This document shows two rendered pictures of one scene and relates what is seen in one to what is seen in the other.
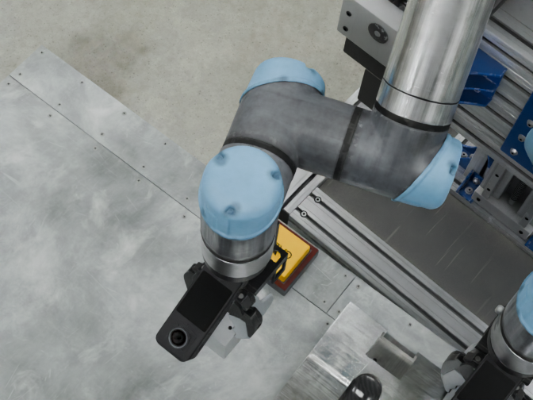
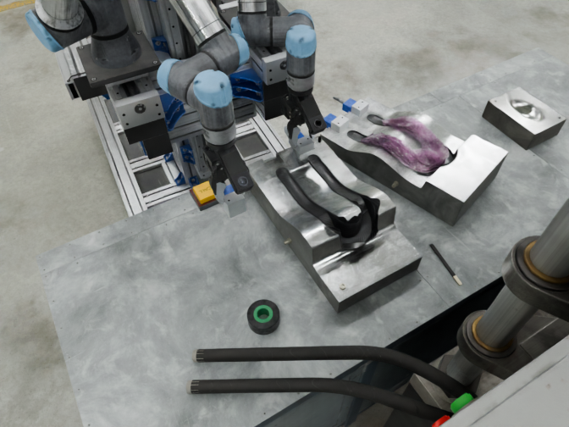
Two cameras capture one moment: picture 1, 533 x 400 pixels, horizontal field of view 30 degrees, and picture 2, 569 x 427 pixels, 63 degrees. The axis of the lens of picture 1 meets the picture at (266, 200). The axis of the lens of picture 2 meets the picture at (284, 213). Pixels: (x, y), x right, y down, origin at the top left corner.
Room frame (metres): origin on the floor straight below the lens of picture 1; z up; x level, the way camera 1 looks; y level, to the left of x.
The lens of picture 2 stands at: (-0.13, 0.65, 1.87)
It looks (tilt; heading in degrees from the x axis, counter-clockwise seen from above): 51 degrees down; 300
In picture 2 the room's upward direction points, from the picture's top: 1 degrees counter-clockwise
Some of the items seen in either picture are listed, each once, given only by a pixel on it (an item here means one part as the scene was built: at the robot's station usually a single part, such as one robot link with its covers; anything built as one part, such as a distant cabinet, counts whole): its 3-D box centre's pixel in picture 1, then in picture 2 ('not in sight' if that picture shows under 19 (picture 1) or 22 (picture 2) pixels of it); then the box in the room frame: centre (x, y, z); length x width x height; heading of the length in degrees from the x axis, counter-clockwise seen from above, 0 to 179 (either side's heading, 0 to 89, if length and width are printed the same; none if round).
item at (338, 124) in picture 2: not in sight; (328, 120); (0.34, -0.46, 0.86); 0.13 x 0.05 x 0.05; 166
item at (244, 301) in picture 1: (239, 262); (222, 152); (0.40, 0.02, 1.09); 0.09 x 0.08 x 0.12; 149
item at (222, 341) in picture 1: (242, 301); (226, 192); (0.42, 0.01, 0.93); 0.13 x 0.05 x 0.05; 149
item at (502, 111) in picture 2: not in sight; (522, 117); (-0.22, -0.81, 0.84); 0.20 x 0.15 x 0.07; 149
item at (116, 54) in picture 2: not in sight; (113, 41); (0.98, -0.23, 1.09); 0.15 x 0.15 x 0.10
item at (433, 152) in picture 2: not in sight; (408, 139); (0.07, -0.45, 0.90); 0.26 x 0.18 x 0.08; 166
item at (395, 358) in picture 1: (390, 358); (273, 164); (0.39, -0.19, 0.87); 0.05 x 0.05 x 0.04; 59
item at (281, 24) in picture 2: not in sight; (293, 30); (0.42, -0.37, 1.20); 0.11 x 0.11 x 0.08; 29
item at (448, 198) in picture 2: not in sight; (407, 148); (0.06, -0.46, 0.86); 0.50 x 0.26 x 0.11; 166
